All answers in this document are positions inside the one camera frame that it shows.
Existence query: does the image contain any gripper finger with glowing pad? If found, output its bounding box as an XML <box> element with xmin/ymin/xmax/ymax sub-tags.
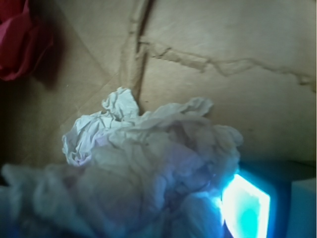
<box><xmin>222</xmin><ymin>161</ymin><xmax>317</xmax><ymax>238</ymax></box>

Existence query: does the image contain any white paper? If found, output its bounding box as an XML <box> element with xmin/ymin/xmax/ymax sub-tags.
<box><xmin>0</xmin><ymin>87</ymin><xmax>243</xmax><ymax>238</ymax></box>

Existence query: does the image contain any crumpled red paper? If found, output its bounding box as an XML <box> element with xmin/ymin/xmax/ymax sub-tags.
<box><xmin>0</xmin><ymin>0</ymin><xmax>53</xmax><ymax>81</ymax></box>

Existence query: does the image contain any brown paper bag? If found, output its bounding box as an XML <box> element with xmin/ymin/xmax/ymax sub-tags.
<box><xmin>0</xmin><ymin>0</ymin><xmax>317</xmax><ymax>167</ymax></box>

